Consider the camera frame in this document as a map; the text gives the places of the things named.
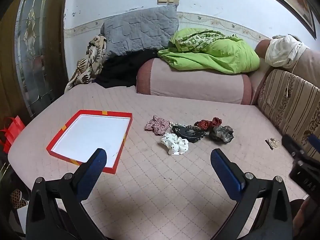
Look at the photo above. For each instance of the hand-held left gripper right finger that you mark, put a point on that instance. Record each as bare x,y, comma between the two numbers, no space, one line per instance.
225,172

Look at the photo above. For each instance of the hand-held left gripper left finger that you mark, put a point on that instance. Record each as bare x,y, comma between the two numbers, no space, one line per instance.
92,172

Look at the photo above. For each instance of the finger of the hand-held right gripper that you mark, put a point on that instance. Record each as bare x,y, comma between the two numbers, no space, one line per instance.
314,141
292,143

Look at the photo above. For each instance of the red shallow box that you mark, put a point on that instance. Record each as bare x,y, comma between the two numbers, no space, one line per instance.
92,135

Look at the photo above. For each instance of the grey sheer scrunchie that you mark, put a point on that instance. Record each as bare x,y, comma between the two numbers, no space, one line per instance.
221,133

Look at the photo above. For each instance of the red dotted scrunchie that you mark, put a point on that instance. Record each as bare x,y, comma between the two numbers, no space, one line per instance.
207,123

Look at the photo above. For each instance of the black hair claw clip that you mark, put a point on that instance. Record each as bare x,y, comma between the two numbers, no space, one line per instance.
188,133

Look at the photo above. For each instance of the white dotted scrunchie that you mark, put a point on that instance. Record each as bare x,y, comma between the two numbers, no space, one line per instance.
175,143

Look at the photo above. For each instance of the red plaid scrunchie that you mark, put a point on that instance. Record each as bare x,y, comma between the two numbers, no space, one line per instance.
157,125

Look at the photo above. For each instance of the person's right forearm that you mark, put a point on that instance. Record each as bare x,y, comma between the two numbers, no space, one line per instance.
303,217

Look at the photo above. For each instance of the small clear hair clip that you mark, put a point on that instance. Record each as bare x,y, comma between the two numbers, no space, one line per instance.
271,143

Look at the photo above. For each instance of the striped beige back cushion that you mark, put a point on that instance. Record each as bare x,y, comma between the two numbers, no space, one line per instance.
287,107

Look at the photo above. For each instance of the leopard print slippers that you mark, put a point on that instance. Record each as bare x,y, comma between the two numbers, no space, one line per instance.
18,200

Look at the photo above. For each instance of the red plastic bag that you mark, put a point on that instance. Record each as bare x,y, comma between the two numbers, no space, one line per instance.
12,131

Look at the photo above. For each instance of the white cloth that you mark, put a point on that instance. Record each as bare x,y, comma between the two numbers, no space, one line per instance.
282,51

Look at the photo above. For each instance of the pink bolster cushion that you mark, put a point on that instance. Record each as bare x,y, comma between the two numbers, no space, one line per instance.
192,83

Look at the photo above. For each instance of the black cloth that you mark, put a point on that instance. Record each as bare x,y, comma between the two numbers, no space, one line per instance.
120,70

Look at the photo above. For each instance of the beige leaf print cloth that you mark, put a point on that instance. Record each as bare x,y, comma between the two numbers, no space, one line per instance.
91,57

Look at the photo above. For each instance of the green blanket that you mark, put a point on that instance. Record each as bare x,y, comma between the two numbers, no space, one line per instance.
215,55

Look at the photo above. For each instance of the large framed picture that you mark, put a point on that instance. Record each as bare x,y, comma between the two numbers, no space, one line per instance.
295,0

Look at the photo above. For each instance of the grey quilted pillow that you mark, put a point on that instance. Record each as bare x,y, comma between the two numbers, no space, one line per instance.
140,30

